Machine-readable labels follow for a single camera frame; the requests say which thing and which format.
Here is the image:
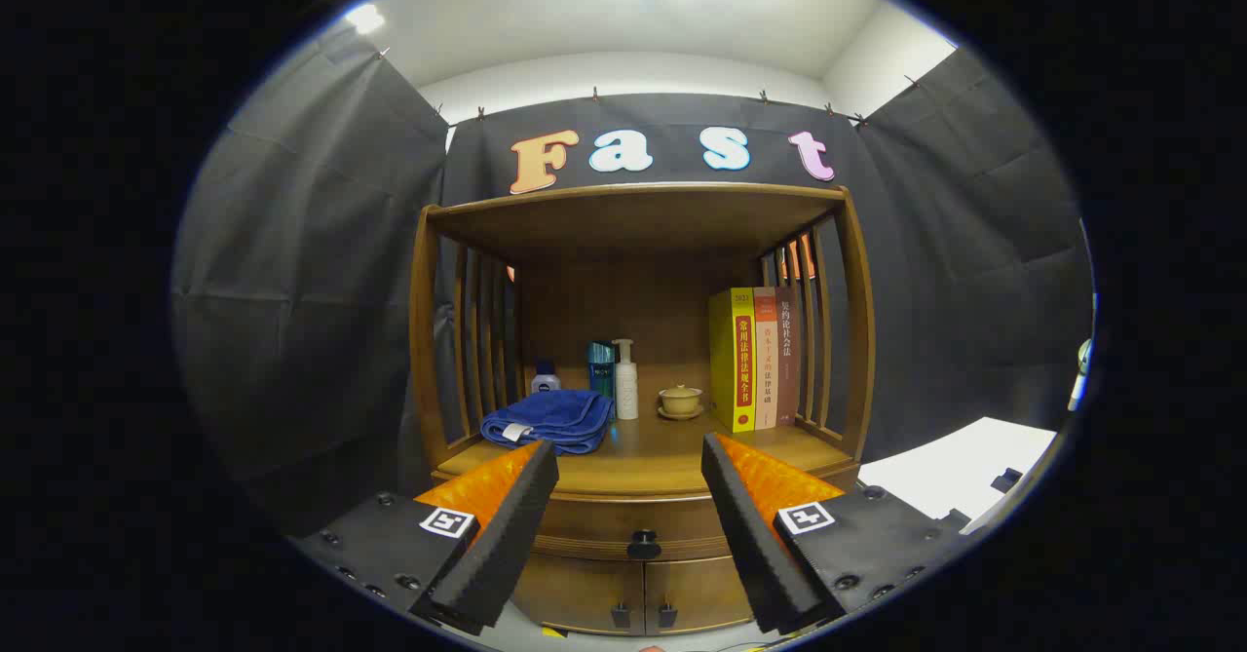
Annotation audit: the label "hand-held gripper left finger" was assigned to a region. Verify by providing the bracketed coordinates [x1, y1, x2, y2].
[292, 440, 561, 636]

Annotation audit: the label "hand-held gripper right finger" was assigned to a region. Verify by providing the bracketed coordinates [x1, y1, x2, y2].
[701, 432, 975, 635]

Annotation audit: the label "wooden cabinet door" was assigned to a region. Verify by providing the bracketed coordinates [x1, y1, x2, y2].
[511, 555, 646, 635]
[643, 555, 756, 633]

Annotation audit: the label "wooden countertop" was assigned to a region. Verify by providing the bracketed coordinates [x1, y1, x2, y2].
[435, 413, 858, 497]

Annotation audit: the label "wooden cabinet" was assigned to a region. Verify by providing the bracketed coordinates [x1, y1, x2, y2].
[409, 182, 876, 635]

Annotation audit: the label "blue folded towel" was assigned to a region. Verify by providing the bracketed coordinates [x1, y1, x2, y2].
[480, 389, 615, 456]

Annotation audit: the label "yellow lidded teacup with saucer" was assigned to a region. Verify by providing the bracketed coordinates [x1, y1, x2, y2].
[658, 385, 704, 422]

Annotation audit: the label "orange and cream book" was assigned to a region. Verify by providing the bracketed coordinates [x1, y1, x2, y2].
[753, 288, 779, 431]

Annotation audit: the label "thick yellow book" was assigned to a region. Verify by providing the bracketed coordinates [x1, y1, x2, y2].
[708, 287, 757, 434]

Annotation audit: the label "brown book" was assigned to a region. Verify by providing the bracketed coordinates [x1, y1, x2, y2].
[775, 288, 802, 427]

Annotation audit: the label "white pump bottle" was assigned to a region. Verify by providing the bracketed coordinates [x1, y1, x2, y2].
[612, 339, 640, 421]

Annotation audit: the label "tall blue bottle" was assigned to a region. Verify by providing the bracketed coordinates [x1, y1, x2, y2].
[587, 340, 617, 424]

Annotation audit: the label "white wall device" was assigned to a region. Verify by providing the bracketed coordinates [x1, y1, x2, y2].
[1067, 338, 1094, 412]

